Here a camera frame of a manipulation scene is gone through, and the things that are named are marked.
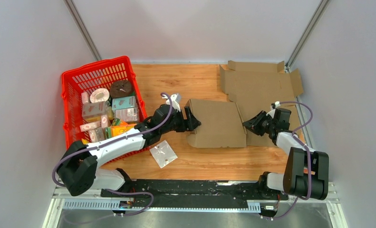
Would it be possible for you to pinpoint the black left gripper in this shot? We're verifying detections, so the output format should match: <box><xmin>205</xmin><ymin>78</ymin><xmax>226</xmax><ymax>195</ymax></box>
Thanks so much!
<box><xmin>160</xmin><ymin>106</ymin><xmax>201</xmax><ymax>135</ymax></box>

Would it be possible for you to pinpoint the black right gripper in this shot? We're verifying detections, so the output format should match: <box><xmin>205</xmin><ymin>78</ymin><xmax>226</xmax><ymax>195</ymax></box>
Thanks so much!
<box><xmin>241</xmin><ymin>111</ymin><xmax>275</xmax><ymax>136</ymax></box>

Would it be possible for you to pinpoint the brown cardboard box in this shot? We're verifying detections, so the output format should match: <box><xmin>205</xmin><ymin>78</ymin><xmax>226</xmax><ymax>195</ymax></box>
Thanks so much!
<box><xmin>186</xmin><ymin>99</ymin><xmax>247</xmax><ymax>148</ymax></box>

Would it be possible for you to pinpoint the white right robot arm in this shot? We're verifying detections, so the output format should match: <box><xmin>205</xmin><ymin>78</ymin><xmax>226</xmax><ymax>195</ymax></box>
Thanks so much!
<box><xmin>242</xmin><ymin>108</ymin><xmax>329</xmax><ymax>200</ymax></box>

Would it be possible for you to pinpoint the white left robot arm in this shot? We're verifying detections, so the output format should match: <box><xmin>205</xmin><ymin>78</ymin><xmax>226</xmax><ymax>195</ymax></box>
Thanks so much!
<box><xmin>52</xmin><ymin>104</ymin><xmax>201</xmax><ymax>196</ymax></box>

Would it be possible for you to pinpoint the orange snack box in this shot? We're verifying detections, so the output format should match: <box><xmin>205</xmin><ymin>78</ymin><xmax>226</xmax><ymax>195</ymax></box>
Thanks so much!
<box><xmin>108</xmin><ymin>124</ymin><xmax>136</xmax><ymax>138</ymax></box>

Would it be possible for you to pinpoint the teal snack box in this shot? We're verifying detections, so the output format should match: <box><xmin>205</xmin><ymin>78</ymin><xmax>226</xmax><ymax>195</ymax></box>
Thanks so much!
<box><xmin>112</xmin><ymin>96</ymin><xmax>137</xmax><ymax>111</ymax></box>

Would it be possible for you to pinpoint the clear plastic bag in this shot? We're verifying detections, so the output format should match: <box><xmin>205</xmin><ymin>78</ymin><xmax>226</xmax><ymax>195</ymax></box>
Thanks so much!
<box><xmin>149</xmin><ymin>140</ymin><xmax>178</xmax><ymax>169</ymax></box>

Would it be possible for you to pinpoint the brown round cake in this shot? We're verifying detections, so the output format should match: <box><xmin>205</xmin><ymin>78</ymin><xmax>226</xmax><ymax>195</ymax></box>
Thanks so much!
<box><xmin>109</xmin><ymin>80</ymin><xmax>134</xmax><ymax>98</ymax></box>

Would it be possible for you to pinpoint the pink white tape roll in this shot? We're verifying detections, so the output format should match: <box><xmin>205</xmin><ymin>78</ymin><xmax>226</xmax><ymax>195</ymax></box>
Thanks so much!
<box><xmin>90</xmin><ymin>88</ymin><xmax>110</xmax><ymax>103</ymax></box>

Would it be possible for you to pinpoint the pink white carton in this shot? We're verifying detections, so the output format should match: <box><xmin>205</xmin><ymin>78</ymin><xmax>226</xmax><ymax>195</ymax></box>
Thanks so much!
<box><xmin>81</xmin><ymin>102</ymin><xmax>107</xmax><ymax>122</ymax></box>

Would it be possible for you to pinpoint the red plastic basket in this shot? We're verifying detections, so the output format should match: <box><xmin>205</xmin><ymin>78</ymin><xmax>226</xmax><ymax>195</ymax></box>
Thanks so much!
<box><xmin>61</xmin><ymin>56</ymin><xmax>147</xmax><ymax>147</ymax></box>

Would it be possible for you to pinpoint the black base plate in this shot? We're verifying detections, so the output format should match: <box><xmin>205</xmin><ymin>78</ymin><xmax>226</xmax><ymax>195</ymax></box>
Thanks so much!
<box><xmin>100</xmin><ymin>179</ymin><xmax>289</xmax><ymax>209</ymax></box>

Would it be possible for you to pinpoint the aluminium front rail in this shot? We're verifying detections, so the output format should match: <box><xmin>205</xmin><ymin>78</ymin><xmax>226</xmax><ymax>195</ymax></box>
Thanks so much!
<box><xmin>49</xmin><ymin>178</ymin><xmax>341</xmax><ymax>212</ymax></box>

